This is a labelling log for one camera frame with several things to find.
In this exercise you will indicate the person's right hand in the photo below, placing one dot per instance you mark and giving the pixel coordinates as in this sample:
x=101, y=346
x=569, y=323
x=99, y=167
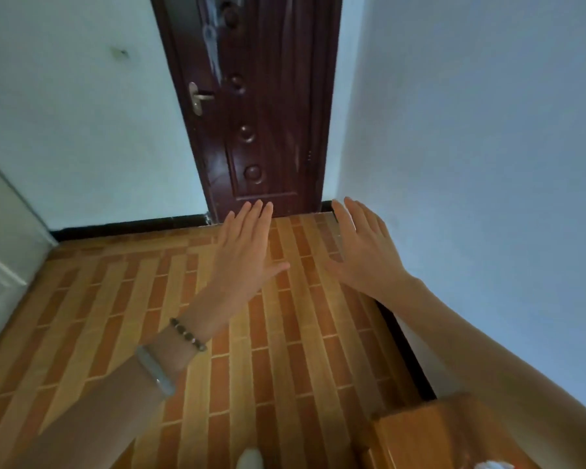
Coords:
x=368, y=261

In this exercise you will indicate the person's left hand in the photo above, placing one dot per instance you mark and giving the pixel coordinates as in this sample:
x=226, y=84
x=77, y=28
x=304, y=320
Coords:
x=241, y=258

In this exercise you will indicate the person's right thumb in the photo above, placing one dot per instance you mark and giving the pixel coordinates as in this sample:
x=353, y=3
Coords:
x=336, y=271

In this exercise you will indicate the person's left little finger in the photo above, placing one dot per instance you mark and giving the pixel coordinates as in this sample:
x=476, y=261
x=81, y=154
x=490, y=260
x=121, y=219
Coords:
x=227, y=229

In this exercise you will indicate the person's left thumb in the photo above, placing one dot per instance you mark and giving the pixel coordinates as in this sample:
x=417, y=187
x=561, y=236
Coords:
x=277, y=272

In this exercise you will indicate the person's right middle finger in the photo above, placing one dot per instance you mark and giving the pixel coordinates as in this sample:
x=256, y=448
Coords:
x=356, y=219

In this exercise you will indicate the person's left middle finger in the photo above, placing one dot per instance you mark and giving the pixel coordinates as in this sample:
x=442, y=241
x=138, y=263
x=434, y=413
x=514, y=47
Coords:
x=255, y=222

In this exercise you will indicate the person's right little finger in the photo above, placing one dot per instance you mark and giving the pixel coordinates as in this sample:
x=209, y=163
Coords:
x=383, y=233

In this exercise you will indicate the person's right forearm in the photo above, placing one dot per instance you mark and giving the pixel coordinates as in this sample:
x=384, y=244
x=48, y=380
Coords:
x=493, y=366

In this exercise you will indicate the person's left forearm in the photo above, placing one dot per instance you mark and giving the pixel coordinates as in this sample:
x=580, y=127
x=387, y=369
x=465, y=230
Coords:
x=127, y=390

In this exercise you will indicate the black baseboard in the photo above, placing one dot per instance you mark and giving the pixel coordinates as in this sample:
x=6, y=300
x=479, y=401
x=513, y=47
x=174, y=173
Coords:
x=127, y=228
x=405, y=351

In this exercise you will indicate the dark brown panelled door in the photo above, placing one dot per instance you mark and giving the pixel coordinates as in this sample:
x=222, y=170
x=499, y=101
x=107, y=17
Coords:
x=259, y=102

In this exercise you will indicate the pale green jade bangle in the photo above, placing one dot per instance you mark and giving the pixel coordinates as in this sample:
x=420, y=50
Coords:
x=155, y=372

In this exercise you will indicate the white shoe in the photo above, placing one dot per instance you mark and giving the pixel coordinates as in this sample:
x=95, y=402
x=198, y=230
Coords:
x=250, y=460

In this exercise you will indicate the orange wooden cabinet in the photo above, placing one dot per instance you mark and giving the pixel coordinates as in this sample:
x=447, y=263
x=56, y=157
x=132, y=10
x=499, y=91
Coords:
x=439, y=434

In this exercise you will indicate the white panelled door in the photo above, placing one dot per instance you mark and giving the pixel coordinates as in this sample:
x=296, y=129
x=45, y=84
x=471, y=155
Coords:
x=5, y=268

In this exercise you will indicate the white object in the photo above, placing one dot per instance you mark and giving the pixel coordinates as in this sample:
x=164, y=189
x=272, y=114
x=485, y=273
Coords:
x=494, y=465

